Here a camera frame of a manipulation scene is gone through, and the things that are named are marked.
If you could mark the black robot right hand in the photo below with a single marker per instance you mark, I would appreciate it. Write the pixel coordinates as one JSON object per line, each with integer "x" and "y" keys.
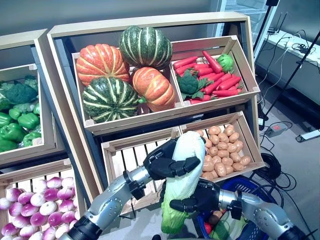
{"x": 207, "y": 197}

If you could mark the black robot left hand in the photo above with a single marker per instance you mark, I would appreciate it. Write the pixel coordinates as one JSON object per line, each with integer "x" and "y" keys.
{"x": 160, "y": 165}

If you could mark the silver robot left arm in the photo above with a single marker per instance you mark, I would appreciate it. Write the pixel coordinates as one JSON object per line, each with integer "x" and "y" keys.
{"x": 107, "y": 205}

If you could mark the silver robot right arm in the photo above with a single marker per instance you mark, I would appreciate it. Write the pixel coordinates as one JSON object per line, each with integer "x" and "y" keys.
{"x": 265, "y": 215}

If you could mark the blue plastic shopping basket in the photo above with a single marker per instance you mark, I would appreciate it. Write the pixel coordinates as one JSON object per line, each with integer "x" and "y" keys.
{"x": 260, "y": 190}

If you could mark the brown potato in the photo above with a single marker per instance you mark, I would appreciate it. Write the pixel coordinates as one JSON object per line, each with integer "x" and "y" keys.
{"x": 215, "y": 217}

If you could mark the tan potato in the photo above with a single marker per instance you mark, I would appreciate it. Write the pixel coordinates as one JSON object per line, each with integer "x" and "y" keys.
{"x": 208, "y": 166}
{"x": 208, "y": 158}
{"x": 220, "y": 169}
{"x": 228, "y": 170}
{"x": 222, "y": 145}
{"x": 238, "y": 145}
{"x": 232, "y": 147}
{"x": 207, "y": 175}
{"x": 229, "y": 130}
{"x": 227, "y": 161}
{"x": 214, "y": 139}
{"x": 223, "y": 137}
{"x": 235, "y": 157}
{"x": 216, "y": 159}
{"x": 214, "y": 130}
{"x": 223, "y": 153}
{"x": 237, "y": 166}
{"x": 213, "y": 151}
{"x": 245, "y": 160}
{"x": 208, "y": 143}
{"x": 234, "y": 137}

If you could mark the wooden slat crate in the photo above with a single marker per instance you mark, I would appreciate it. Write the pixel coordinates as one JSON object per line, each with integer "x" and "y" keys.
{"x": 250, "y": 146}
{"x": 225, "y": 98}
{"x": 30, "y": 172}
{"x": 130, "y": 160}
{"x": 30, "y": 152}

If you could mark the red bell pepper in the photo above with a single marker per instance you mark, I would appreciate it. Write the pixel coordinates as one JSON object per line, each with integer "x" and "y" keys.
{"x": 208, "y": 228}

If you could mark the wide wooden crate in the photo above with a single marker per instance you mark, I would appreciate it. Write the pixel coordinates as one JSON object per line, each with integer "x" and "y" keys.
{"x": 130, "y": 117}

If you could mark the red orange carrot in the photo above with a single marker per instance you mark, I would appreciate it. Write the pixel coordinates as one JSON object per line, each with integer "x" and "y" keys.
{"x": 205, "y": 71}
{"x": 196, "y": 102}
{"x": 185, "y": 62}
{"x": 212, "y": 87}
{"x": 207, "y": 98}
{"x": 201, "y": 67}
{"x": 230, "y": 83}
{"x": 183, "y": 70}
{"x": 226, "y": 93}
{"x": 223, "y": 78}
{"x": 212, "y": 62}

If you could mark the oblong orange pumpkin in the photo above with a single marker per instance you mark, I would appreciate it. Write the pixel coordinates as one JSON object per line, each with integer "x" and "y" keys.
{"x": 155, "y": 87}

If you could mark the green striped pumpkin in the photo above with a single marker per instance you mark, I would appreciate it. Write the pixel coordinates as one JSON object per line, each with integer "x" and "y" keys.
{"x": 110, "y": 100}
{"x": 145, "y": 47}

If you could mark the dark green broccoli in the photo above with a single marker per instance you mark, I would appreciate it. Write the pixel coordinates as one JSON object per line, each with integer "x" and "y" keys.
{"x": 21, "y": 93}
{"x": 31, "y": 82}
{"x": 187, "y": 83}

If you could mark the purple white turnip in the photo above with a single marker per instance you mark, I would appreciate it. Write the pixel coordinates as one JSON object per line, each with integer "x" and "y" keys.
{"x": 13, "y": 194}
{"x": 73, "y": 223}
{"x": 50, "y": 232}
{"x": 65, "y": 193}
{"x": 51, "y": 194}
{"x": 67, "y": 205}
{"x": 67, "y": 182}
{"x": 29, "y": 210}
{"x": 28, "y": 231}
{"x": 55, "y": 218}
{"x": 16, "y": 208}
{"x": 68, "y": 216}
{"x": 38, "y": 186}
{"x": 10, "y": 229}
{"x": 62, "y": 230}
{"x": 26, "y": 197}
{"x": 48, "y": 208}
{"x": 53, "y": 182}
{"x": 37, "y": 199}
{"x": 21, "y": 221}
{"x": 38, "y": 218}

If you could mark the round orange pumpkin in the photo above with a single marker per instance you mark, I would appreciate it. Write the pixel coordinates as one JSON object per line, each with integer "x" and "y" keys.
{"x": 101, "y": 63}

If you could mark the light green round cabbage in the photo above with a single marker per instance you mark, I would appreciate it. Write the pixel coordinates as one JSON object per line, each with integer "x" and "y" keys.
{"x": 225, "y": 62}

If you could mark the wooden display stand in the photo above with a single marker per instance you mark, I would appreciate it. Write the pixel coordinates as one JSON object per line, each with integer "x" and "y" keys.
{"x": 150, "y": 22}
{"x": 20, "y": 40}

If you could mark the pale green broccoli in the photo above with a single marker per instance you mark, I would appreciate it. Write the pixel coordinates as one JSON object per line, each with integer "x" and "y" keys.
{"x": 25, "y": 107}

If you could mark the white desk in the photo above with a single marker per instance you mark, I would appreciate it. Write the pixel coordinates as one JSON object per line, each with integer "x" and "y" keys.
{"x": 310, "y": 75}

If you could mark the black tripod pole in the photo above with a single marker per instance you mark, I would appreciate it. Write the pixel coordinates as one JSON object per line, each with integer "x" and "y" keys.
{"x": 299, "y": 63}

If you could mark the black wifi router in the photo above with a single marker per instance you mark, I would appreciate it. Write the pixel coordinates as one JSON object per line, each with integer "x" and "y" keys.
{"x": 271, "y": 31}

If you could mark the black light stand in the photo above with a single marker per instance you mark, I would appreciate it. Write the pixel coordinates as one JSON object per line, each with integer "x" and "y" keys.
{"x": 272, "y": 2}

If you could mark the power strip with red switch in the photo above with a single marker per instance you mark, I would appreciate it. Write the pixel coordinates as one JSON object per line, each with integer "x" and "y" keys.
{"x": 275, "y": 128}

